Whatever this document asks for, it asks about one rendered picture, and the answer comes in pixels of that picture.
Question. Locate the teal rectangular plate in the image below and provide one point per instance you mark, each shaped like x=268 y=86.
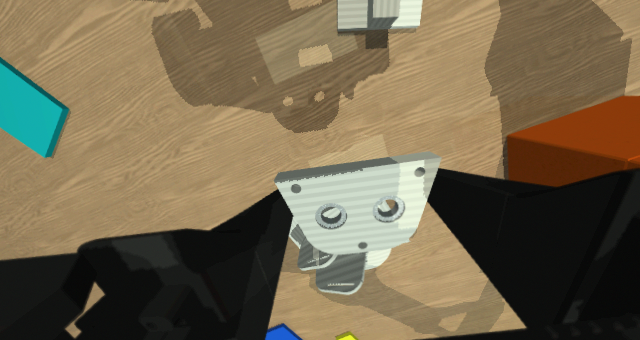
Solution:
x=29 y=113

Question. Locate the yellow flat bar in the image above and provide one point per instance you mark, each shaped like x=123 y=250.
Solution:
x=346 y=336

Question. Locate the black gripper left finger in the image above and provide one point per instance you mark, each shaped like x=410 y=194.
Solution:
x=234 y=267

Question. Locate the blue flat rectangular plate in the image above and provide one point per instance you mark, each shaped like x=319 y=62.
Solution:
x=281 y=332

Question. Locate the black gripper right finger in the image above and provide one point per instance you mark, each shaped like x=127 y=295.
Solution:
x=544 y=248

